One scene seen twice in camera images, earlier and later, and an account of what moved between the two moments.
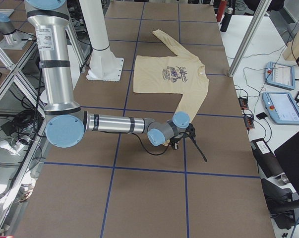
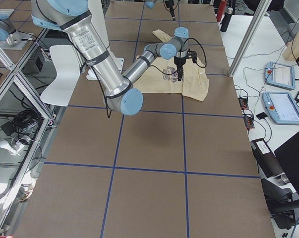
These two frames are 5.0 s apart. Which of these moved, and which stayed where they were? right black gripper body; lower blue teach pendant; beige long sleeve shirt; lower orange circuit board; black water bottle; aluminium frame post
Moved: beige long sleeve shirt; right black gripper body
Stayed: aluminium frame post; lower blue teach pendant; black water bottle; lower orange circuit board
